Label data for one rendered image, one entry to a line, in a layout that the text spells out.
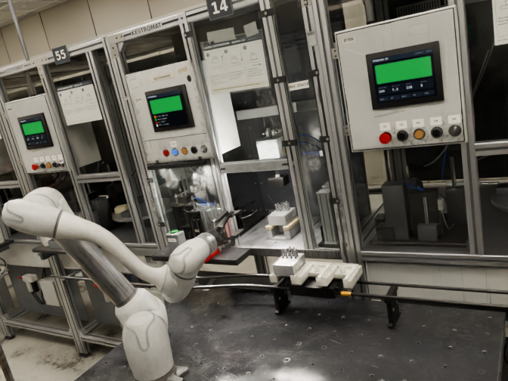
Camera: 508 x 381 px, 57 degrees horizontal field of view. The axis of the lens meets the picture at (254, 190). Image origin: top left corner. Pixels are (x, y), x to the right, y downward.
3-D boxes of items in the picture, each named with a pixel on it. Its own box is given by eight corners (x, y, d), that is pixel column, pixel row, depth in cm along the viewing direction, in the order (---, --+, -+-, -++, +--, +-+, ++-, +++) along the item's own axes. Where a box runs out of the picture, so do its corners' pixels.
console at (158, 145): (144, 165, 240) (120, 75, 229) (178, 152, 263) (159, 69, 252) (209, 159, 218) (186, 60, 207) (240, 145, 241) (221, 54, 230)
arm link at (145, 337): (131, 388, 166) (114, 334, 161) (133, 359, 184) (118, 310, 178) (175, 374, 169) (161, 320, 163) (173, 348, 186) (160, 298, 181)
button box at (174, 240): (170, 255, 237) (164, 233, 234) (179, 249, 244) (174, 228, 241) (181, 256, 233) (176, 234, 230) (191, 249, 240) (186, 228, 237)
